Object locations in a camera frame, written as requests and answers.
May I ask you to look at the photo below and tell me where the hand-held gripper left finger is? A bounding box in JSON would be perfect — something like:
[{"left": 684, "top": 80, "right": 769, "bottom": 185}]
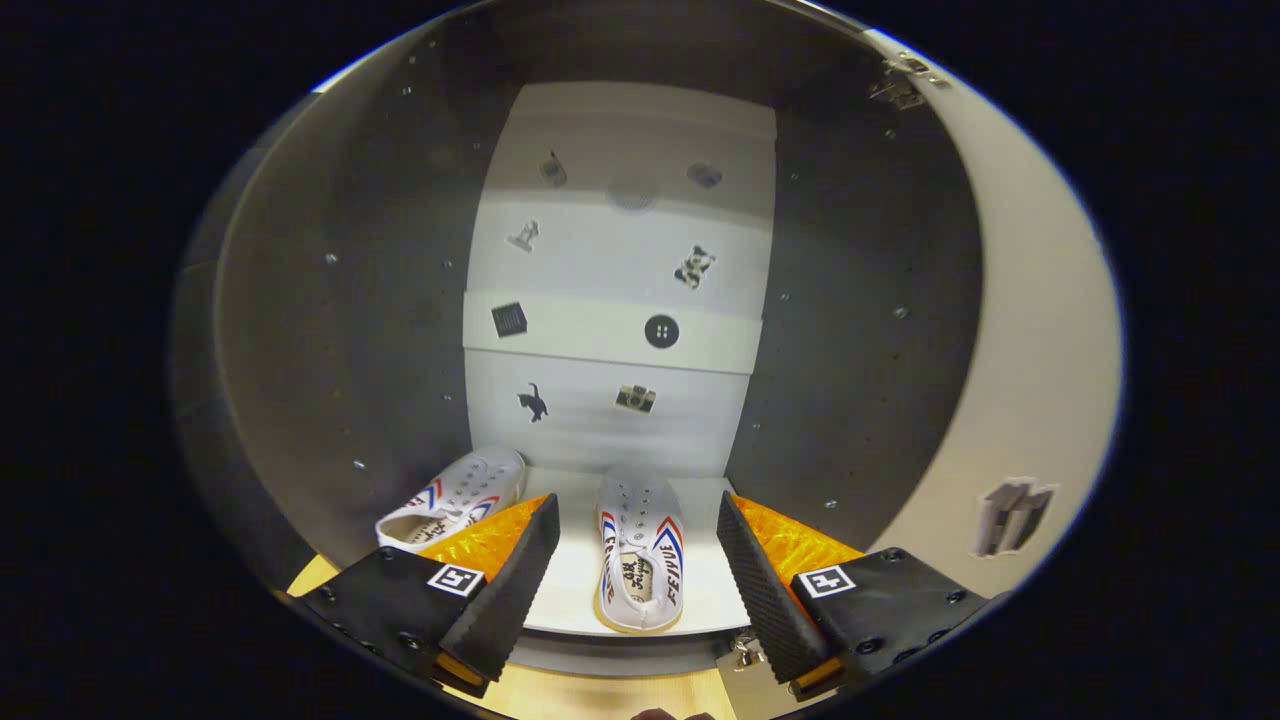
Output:
[{"left": 300, "top": 494, "right": 561, "bottom": 698}]

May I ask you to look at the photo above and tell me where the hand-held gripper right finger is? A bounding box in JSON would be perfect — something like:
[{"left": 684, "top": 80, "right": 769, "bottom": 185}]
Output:
[{"left": 716, "top": 492, "right": 991, "bottom": 701}]

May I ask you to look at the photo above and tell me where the white canvas shoe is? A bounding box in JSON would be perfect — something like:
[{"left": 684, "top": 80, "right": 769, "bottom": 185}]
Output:
[
  {"left": 594, "top": 470, "right": 687, "bottom": 634},
  {"left": 376, "top": 446, "right": 528, "bottom": 554}
]

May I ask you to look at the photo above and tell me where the grey shoe cabinet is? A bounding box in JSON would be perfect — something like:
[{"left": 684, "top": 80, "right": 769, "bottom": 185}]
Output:
[{"left": 170, "top": 0, "right": 991, "bottom": 681}]

